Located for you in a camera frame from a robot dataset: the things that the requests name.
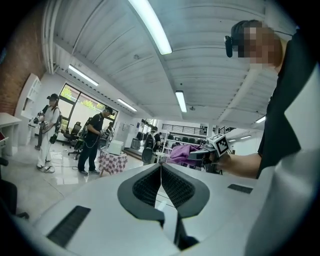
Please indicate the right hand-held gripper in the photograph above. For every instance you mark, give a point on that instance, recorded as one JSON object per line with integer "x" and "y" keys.
{"x": 220, "y": 146}

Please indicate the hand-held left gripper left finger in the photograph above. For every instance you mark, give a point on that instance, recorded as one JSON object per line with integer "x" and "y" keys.
{"x": 100, "y": 200}

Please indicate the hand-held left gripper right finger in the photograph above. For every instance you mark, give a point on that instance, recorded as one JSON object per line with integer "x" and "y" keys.
{"x": 225, "y": 212}

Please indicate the purple cloth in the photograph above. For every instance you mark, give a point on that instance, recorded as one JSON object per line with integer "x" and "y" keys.
{"x": 182, "y": 152}

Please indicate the person's right forearm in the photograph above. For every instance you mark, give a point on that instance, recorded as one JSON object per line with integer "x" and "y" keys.
{"x": 242, "y": 166}

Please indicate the person's right hand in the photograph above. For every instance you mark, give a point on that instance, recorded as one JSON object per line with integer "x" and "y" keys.
{"x": 211, "y": 159}

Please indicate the black metal railing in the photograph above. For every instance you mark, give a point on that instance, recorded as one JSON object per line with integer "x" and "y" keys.
{"x": 185, "y": 125}

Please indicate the checkered tablecloth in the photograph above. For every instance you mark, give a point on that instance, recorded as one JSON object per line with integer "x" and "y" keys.
{"x": 112, "y": 162}

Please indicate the white microwave oven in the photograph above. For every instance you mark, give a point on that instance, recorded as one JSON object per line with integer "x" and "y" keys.
{"x": 116, "y": 147}

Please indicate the long ceiling light tube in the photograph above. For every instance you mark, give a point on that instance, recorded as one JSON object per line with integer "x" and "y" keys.
{"x": 127, "y": 104}
{"x": 181, "y": 101}
{"x": 260, "y": 119}
{"x": 82, "y": 74}
{"x": 155, "y": 30}

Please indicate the black office chair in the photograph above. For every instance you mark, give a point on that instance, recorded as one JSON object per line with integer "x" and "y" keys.
{"x": 7, "y": 190}
{"x": 76, "y": 128}

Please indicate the large glass window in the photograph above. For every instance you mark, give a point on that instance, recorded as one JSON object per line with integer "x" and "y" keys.
{"x": 75, "y": 110}

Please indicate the person's black t-shirt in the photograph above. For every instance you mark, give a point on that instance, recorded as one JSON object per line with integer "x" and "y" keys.
{"x": 280, "y": 100}

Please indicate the white desk with red drawer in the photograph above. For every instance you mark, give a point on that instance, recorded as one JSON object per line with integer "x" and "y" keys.
{"x": 10, "y": 118}

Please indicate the person's head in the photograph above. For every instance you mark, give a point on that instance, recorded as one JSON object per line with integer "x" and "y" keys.
{"x": 265, "y": 50}

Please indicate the white bookshelf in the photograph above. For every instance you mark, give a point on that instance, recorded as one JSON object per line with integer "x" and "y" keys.
{"x": 32, "y": 82}

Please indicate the black head-mounted camera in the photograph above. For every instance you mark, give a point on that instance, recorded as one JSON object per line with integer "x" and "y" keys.
{"x": 228, "y": 47}

